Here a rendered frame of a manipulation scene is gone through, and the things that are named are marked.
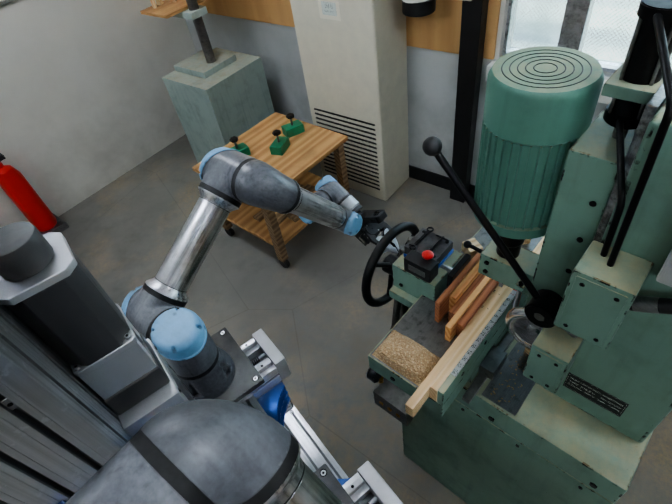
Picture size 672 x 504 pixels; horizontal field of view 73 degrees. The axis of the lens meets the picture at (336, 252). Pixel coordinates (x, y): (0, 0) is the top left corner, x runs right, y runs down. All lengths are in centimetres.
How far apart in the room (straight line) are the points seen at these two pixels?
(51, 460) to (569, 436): 99
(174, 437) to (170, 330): 66
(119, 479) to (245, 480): 11
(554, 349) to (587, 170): 34
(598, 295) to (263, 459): 55
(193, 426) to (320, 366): 172
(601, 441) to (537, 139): 70
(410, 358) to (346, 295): 135
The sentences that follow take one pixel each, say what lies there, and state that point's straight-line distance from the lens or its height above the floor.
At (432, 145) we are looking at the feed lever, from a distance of 83.
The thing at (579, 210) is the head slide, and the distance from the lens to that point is 88.
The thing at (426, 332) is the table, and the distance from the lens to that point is 116.
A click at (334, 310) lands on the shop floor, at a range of 234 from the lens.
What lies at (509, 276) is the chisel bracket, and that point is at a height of 104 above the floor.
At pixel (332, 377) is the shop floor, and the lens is 214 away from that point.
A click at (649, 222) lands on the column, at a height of 137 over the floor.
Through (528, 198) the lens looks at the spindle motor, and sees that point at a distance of 90.
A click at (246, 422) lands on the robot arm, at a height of 143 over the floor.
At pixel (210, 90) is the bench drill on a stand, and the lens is 299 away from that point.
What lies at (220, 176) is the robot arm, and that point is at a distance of 118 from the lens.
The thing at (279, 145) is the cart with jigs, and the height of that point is 58.
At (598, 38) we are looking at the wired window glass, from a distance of 237.
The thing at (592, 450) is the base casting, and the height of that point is 80.
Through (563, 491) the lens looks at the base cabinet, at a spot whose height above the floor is 61.
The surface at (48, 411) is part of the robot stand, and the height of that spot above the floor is 143.
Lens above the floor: 187
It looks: 46 degrees down
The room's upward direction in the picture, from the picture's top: 11 degrees counter-clockwise
